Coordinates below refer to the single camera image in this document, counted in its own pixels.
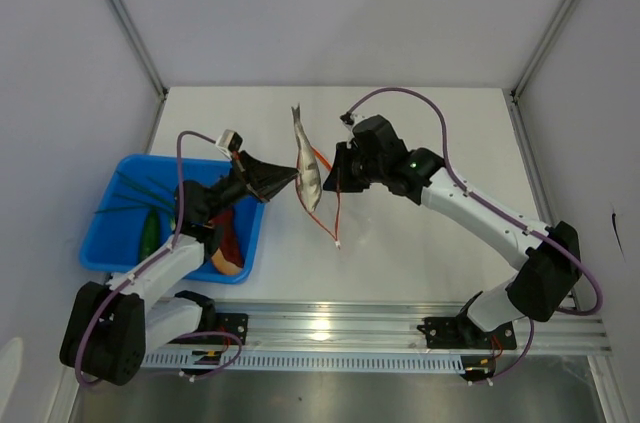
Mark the aluminium mounting rail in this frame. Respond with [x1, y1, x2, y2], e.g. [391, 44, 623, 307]
[67, 301, 614, 355]

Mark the white slotted cable duct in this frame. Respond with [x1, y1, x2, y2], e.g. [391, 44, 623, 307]
[142, 349, 464, 375]

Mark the green toy scallion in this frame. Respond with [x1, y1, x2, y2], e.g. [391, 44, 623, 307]
[95, 171, 176, 231]

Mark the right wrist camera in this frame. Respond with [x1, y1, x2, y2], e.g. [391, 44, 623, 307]
[339, 112, 364, 128]

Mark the green toy cucumber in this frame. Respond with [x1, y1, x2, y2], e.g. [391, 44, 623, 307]
[138, 209, 161, 262]

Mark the clear zip bag orange zipper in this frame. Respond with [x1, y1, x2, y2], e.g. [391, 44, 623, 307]
[294, 177, 342, 251]

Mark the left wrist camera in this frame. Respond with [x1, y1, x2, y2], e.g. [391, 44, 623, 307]
[216, 129, 243, 154]

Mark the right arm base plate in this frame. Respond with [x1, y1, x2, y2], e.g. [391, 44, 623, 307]
[416, 316, 517, 350]

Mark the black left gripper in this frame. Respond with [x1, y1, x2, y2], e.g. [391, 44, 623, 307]
[204, 150, 299, 222]

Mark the blue plastic bin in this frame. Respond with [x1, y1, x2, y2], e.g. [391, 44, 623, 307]
[79, 154, 265, 285]

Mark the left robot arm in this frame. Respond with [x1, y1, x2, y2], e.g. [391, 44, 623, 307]
[59, 151, 298, 387]

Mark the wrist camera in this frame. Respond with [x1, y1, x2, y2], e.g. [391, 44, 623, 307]
[216, 129, 243, 154]
[339, 112, 364, 128]

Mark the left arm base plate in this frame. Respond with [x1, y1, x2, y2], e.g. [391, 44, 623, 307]
[212, 312, 249, 343]

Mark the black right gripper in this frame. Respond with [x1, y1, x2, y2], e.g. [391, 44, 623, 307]
[323, 142, 386, 194]

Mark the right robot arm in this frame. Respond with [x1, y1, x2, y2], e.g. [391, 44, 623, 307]
[323, 114, 582, 347]

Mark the grey toy fish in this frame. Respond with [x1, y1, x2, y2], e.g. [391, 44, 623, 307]
[291, 104, 322, 213]

